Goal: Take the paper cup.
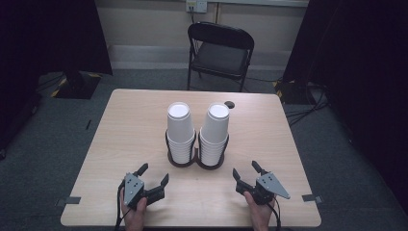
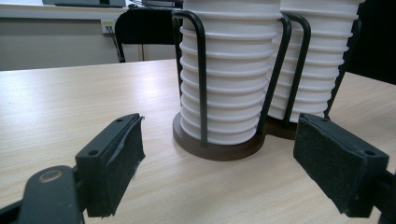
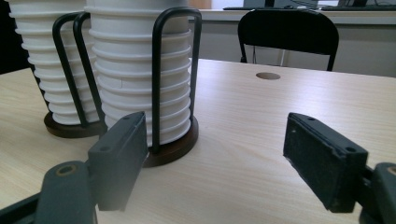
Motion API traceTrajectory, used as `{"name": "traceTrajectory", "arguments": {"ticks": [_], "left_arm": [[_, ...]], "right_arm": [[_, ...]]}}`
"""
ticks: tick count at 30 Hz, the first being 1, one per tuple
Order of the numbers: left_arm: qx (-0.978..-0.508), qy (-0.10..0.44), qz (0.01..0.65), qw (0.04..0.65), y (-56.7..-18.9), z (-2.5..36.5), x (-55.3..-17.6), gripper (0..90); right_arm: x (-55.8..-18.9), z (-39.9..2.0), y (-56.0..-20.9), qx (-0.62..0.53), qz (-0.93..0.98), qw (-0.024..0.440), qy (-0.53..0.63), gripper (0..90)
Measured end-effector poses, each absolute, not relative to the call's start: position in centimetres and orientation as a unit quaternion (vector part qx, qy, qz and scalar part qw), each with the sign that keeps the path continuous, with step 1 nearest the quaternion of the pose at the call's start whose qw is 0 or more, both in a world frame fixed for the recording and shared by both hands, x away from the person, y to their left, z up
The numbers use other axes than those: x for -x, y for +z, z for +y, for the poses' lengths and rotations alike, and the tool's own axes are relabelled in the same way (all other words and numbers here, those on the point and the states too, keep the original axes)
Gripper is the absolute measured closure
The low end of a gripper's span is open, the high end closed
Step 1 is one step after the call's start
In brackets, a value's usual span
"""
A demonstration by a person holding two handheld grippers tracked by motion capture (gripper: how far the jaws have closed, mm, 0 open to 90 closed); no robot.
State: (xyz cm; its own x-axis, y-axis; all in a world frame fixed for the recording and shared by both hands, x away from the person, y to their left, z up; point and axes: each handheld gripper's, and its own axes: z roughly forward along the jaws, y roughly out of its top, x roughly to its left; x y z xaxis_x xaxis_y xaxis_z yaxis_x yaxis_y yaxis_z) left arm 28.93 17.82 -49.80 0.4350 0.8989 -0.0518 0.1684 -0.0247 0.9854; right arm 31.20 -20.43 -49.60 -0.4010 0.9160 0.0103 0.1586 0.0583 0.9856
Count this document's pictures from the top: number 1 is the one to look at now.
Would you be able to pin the black stand base yellow tape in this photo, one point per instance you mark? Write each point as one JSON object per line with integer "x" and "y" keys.
{"x": 290, "y": 91}
{"x": 77, "y": 85}

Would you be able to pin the black curtain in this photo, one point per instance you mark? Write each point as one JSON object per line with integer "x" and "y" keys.
{"x": 38, "y": 38}
{"x": 362, "y": 64}

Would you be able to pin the person's left hand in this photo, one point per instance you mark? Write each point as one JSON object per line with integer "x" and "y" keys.
{"x": 134, "y": 218}

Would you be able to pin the black folding chair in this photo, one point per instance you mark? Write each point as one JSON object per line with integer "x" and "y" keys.
{"x": 221, "y": 57}

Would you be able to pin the grey tape strip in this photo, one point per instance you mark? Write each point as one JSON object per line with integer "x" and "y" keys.
{"x": 311, "y": 198}
{"x": 69, "y": 200}

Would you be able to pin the black double cup holder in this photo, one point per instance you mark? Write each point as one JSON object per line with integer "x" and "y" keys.
{"x": 195, "y": 162}

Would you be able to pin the white wall socket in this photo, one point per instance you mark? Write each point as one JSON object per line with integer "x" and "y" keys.
{"x": 196, "y": 5}

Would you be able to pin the black round table grommet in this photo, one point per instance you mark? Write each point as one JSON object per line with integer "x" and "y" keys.
{"x": 229, "y": 104}

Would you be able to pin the person's right hand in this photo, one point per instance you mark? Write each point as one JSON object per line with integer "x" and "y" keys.
{"x": 260, "y": 216}

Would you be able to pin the black pen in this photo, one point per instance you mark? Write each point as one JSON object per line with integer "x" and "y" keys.
{"x": 88, "y": 124}

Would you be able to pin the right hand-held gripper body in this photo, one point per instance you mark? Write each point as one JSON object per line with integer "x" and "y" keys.
{"x": 266, "y": 187}

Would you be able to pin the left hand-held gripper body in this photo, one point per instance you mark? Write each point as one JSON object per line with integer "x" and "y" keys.
{"x": 134, "y": 189}

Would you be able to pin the single white paper cup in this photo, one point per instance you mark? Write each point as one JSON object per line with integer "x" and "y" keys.
{"x": 216, "y": 126}

